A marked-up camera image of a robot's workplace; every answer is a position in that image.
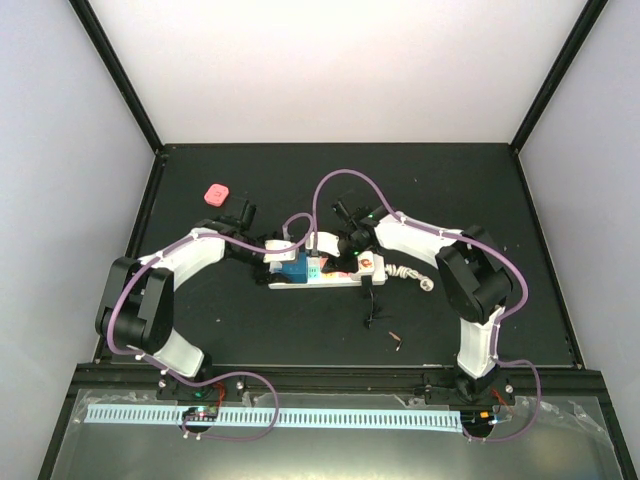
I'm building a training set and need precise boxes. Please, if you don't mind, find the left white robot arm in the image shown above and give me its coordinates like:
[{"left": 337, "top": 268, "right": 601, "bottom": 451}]
[{"left": 96, "top": 198, "right": 265, "bottom": 399}]

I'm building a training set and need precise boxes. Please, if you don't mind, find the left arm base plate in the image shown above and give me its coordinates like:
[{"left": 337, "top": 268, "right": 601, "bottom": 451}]
[{"left": 155, "top": 375, "right": 247, "bottom": 405}]

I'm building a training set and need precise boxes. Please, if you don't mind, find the light blue slotted cable duct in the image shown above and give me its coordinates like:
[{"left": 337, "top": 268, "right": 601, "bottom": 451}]
[{"left": 84, "top": 404, "right": 463, "bottom": 433}]

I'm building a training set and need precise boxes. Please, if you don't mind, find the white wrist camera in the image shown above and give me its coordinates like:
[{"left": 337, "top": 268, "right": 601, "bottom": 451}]
[
  {"left": 305, "top": 231, "right": 340, "bottom": 257},
  {"left": 263, "top": 239, "right": 298, "bottom": 263}
]

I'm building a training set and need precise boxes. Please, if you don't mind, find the white plug with red print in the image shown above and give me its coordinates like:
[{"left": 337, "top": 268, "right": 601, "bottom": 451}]
[{"left": 356, "top": 251, "right": 375, "bottom": 275}]

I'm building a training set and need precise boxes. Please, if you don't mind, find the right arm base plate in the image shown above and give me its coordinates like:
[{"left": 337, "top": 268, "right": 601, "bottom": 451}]
[{"left": 422, "top": 369, "right": 515, "bottom": 406}]

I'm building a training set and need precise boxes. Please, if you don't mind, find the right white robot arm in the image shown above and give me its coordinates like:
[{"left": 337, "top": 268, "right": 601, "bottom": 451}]
[{"left": 332, "top": 200, "right": 513, "bottom": 404}]

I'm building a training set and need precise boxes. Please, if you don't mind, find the black frame post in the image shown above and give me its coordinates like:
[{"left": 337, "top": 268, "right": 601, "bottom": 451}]
[
  {"left": 510, "top": 0, "right": 609, "bottom": 154},
  {"left": 69, "top": 0, "right": 163, "bottom": 153}
]

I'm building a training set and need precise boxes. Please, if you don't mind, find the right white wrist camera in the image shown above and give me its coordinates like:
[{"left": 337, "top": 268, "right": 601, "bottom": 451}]
[{"left": 305, "top": 231, "right": 340, "bottom": 257}]

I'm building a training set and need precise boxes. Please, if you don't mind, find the black cable tie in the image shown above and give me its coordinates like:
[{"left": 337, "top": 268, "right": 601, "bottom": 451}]
[{"left": 361, "top": 276, "right": 390, "bottom": 330}]

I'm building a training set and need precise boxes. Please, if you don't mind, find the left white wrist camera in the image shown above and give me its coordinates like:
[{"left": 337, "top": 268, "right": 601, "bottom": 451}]
[{"left": 263, "top": 239, "right": 298, "bottom": 263}]

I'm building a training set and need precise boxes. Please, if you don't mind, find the white coiled power cord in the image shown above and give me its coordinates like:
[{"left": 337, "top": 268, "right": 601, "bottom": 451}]
[{"left": 384, "top": 263, "right": 435, "bottom": 292}]

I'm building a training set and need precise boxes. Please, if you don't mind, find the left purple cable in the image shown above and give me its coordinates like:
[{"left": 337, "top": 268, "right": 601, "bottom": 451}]
[{"left": 107, "top": 212, "right": 316, "bottom": 442}]

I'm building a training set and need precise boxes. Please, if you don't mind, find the blue cube plug adapter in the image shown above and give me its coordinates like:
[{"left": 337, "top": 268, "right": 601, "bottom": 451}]
[{"left": 280, "top": 252, "right": 308, "bottom": 284}]

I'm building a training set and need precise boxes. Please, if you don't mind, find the black aluminium front rail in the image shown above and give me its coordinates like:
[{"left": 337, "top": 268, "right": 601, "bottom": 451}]
[{"left": 74, "top": 362, "right": 606, "bottom": 401}]

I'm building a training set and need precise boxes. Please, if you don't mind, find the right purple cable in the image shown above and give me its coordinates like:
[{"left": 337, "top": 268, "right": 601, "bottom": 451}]
[{"left": 310, "top": 168, "right": 542, "bottom": 445}]

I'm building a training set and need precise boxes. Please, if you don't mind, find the right black frame post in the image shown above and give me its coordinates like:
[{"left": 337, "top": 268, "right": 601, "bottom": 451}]
[{"left": 510, "top": 0, "right": 609, "bottom": 154}]

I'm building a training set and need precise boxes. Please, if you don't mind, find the white power strip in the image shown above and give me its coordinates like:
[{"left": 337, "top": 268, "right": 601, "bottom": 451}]
[{"left": 267, "top": 253, "right": 386, "bottom": 290}]

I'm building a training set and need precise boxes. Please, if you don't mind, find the pink plug adapter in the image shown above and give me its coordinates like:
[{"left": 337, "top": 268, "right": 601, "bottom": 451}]
[{"left": 203, "top": 183, "right": 230, "bottom": 208}]

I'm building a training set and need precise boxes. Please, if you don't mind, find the small brown debris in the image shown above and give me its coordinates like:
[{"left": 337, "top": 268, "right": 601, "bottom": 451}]
[{"left": 388, "top": 331, "right": 404, "bottom": 352}]

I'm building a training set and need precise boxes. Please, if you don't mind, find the left black frame post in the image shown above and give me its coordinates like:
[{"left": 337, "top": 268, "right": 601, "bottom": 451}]
[{"left": 69, "top": 0, "right": 163, "bottom": 153}]

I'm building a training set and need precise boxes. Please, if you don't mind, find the purple cable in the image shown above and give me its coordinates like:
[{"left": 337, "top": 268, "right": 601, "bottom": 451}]
[
  {"left": 107, "top": 212, "right": 316, "bottom": 442},
  {"left": 310, "top": 168, "right": 542, "bottom": 445}
]

